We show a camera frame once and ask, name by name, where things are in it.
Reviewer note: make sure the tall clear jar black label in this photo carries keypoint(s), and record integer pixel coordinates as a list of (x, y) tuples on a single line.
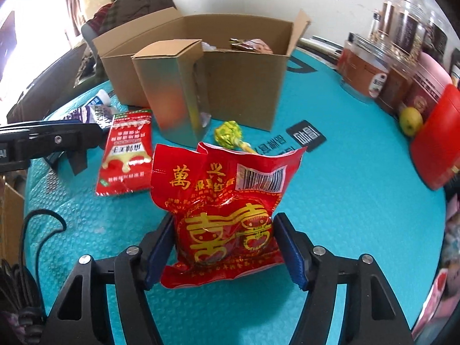
[(438, 34)]

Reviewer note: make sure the small gold carton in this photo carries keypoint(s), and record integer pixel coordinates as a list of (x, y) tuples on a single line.
[(169, 90)]

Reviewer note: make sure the red gold-print snack packet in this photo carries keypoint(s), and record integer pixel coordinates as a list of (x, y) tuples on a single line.
[(222, 205)]

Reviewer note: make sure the red white-label snack packet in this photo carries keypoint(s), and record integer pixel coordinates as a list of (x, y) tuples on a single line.
[(124, 151)]

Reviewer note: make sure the teal bubble mat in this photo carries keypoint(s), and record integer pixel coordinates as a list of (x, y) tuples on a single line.
[(341, 205)]

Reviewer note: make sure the brown carton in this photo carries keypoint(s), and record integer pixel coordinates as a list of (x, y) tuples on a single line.
[(10, 215)]

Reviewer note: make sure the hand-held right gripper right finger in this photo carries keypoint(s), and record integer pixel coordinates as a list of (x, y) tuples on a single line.
[(293, 258)]

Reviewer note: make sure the yellow-green fruit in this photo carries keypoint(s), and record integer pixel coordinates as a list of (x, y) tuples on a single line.
[(410, 121)]

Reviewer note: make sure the wide jar of red-brown powder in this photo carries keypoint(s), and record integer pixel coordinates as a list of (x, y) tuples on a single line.
[(359, 75)]

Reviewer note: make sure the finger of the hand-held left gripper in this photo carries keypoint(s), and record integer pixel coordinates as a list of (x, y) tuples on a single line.
[(46, 136)]

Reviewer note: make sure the brown curtain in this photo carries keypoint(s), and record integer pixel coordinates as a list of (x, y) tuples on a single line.
[(73, 10)]

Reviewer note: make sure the green lollipop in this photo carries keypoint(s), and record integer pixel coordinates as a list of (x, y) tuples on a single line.
[(228, 133)]

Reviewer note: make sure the pink plastic bag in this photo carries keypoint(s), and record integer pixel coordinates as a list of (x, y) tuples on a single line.
[(435, 302)]

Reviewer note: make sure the clear peanut snack packet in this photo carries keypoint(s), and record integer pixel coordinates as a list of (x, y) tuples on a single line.
[(251, 46)]

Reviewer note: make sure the tall brown filled jar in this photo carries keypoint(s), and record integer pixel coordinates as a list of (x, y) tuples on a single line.
[(386, 18)]

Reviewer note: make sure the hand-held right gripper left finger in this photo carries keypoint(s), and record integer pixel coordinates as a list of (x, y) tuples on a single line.
[(158, 258)]

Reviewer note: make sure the red bottle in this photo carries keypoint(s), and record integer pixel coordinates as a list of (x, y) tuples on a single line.
[(438, 140)]

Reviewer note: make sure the pink bottle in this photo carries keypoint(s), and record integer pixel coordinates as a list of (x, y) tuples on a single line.
[(431, 82)]

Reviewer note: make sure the grey chair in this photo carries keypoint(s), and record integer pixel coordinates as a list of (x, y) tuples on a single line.
[(91, 34)]

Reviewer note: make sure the purple white snack packet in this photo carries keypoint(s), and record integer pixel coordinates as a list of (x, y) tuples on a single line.
[(100, 113)]

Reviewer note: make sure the dark brown filled jar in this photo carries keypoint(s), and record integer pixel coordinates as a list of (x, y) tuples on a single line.
[(395, 90)]

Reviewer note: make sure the tall bean jar dark label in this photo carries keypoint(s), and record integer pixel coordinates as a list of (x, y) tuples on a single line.
[(413, 28)]

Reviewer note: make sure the cardboard box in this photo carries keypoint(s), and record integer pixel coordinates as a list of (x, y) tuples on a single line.
[(244, 86)]

